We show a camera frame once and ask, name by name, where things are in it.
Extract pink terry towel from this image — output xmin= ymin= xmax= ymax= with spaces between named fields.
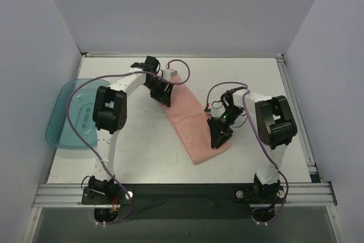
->
xmin=162 ymin=84 xmax=231 ymax=165

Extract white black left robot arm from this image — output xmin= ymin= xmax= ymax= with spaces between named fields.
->
xmin=87 ymin=56 xmax=177 ymax=204

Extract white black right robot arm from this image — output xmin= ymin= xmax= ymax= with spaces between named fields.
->
xmin=207 ymin=87 xmax=297 ymax=203

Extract teal translucent plastic tray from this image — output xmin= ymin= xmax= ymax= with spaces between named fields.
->
xmin=45 ymin=79 xmax=110 ymax=150

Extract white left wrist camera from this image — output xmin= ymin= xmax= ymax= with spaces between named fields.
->
xmin=161 ymin=68 xmax=178 ymax=80

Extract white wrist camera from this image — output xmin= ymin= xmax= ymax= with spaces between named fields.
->
xmin=161 ymin=68 xmax=178 ymax=80
xmin=204 ymin=105 xmax=212 ymax=116

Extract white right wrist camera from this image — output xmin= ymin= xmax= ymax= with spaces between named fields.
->
xmin=204 ymin=105 xmax=212 ymax=116

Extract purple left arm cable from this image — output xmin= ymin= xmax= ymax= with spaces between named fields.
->
xmin=65 ymin=59 xmax=191 ymax=225

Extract silver aluminium back rail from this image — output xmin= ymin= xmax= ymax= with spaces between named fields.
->
xmin=82 ymin=52 xmax=119 ymax=58

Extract silver aluminium rail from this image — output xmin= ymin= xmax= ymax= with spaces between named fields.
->
xmin=276 ymin=54 xmax=322 ymax=183
xmin=82 ymin=52 xmax=119 ymax=58
xmin=32 ymin=183 xmax=337 ymax=208

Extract silver aluminium right rail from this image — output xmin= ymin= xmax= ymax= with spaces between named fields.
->
xmin=276 ymin=54 xmax=322 ymax=183

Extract silver aluminium front rail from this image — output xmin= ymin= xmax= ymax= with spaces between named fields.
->
xmin=32 ymin=183 xmax=337 ymax=208

